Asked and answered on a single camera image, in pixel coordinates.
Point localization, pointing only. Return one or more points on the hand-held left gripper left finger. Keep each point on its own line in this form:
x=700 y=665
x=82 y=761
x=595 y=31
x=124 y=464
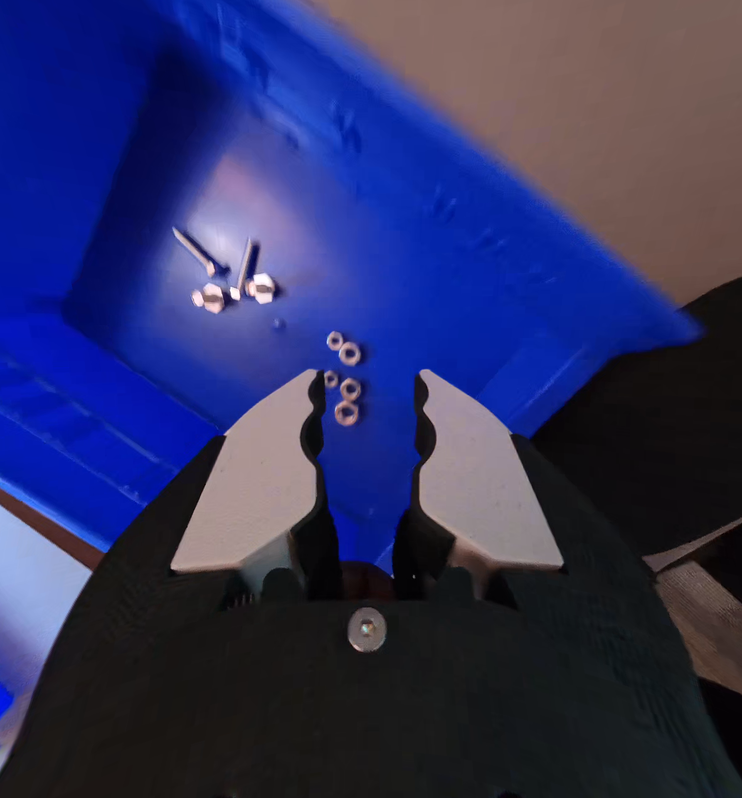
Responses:
x=252 y=499

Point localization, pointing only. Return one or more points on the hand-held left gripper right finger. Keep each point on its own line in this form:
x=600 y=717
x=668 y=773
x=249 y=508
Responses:
x=483 y=499

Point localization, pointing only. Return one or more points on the blue plastic bin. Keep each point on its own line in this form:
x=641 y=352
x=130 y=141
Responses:
x=408 y=249

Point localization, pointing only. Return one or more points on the short silver bolt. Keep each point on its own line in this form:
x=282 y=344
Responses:
x=262 y=288
x=210 y=298

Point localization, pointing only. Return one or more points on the black honeycomb wrist pad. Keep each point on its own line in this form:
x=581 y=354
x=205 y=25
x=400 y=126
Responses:
x=657 y=405

